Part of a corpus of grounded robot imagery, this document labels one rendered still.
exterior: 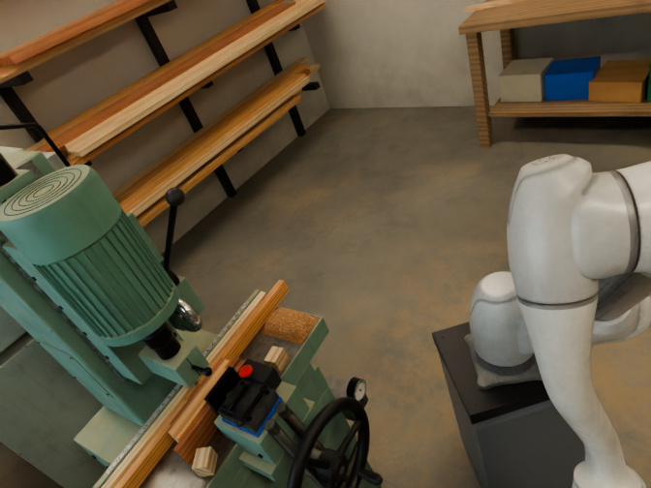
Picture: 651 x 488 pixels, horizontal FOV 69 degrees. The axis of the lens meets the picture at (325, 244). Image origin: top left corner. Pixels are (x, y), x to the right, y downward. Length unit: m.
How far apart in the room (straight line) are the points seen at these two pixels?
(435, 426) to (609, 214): 1.52
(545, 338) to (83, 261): 0.72
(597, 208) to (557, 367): 0.22
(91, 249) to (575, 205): 0.73
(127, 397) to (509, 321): 0.94
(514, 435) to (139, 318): 0.97
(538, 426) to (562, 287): 0.80
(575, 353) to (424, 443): 1.35
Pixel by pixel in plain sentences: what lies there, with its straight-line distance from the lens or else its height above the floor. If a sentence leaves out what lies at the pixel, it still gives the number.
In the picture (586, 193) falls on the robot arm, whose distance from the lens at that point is 0.64.
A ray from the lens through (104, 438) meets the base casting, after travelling 1.50.
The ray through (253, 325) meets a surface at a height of 0.93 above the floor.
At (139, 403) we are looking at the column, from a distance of 1.36.
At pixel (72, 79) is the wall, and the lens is 3.45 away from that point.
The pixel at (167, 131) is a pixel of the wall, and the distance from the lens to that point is 3.74.
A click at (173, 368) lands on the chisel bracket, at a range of 1.09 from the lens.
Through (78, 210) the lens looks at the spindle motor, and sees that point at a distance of 0.86.
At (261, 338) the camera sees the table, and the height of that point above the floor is 0.90.
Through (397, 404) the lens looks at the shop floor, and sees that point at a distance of 2.12.
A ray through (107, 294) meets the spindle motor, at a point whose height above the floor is 1.32.
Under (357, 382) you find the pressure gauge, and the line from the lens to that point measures 1.35.
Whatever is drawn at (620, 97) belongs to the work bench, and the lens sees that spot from 3.36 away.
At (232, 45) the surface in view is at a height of 1.10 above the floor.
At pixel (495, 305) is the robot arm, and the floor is 0.89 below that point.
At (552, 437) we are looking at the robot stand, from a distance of 1.49.
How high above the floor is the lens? 1.75
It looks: 35 degrees down
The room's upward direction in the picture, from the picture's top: 22 degrees counter-clockwise
